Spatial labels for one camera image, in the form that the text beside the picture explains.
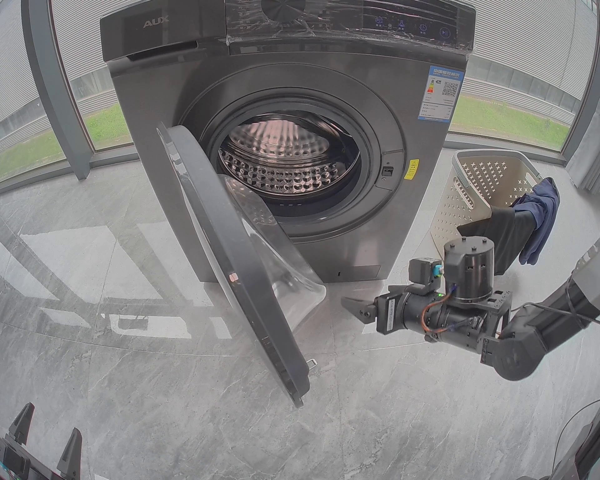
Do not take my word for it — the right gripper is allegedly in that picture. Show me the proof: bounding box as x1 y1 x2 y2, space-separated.
341 287 452 346

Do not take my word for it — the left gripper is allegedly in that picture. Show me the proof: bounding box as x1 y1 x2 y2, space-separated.
0 402 84 480

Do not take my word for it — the washing machine door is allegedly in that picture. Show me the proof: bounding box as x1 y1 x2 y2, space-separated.
156 121 327 408

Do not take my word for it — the cream laundry basket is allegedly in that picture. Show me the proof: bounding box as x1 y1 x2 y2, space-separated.
429 149 545 272

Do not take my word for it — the grey washing machine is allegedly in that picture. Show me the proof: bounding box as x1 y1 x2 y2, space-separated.
99 0 477 284

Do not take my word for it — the black garment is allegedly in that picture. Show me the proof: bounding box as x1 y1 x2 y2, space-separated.
457 204 538 276

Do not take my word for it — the dark blue garment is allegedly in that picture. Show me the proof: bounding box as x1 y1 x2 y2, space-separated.
509 176 561 266

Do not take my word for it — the window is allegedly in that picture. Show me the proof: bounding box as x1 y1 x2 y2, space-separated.
0 0 600 194

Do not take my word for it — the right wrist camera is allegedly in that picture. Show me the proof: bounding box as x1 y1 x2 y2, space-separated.
408 256 444 297

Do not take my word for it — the black cable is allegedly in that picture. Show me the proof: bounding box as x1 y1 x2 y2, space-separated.
549 400 600 480

